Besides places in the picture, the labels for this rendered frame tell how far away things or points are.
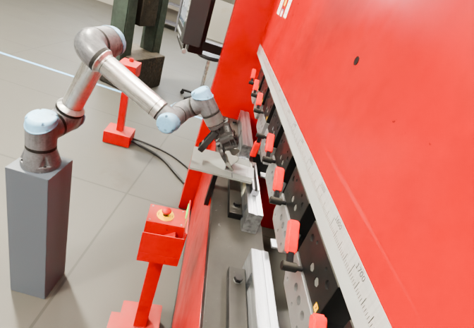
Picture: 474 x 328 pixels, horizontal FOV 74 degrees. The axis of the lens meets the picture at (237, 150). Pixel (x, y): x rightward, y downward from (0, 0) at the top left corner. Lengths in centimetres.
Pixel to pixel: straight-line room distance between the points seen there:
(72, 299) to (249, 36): 178
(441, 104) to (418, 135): 4
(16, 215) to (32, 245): 17
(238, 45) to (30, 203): 138
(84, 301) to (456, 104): 190
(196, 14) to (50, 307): 183
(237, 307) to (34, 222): 103
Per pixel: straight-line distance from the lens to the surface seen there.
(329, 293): 56
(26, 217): 168
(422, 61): 50
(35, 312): 202
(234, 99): 213
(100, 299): 204
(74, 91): 146
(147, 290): 159
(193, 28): 216
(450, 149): 41
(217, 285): 105
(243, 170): 136
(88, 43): 122
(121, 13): 425
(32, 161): 151
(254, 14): 202
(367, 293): 48
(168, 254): 130
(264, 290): 97
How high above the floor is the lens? 168
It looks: 27 degrees down
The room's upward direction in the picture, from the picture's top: 19 degrees clockwise
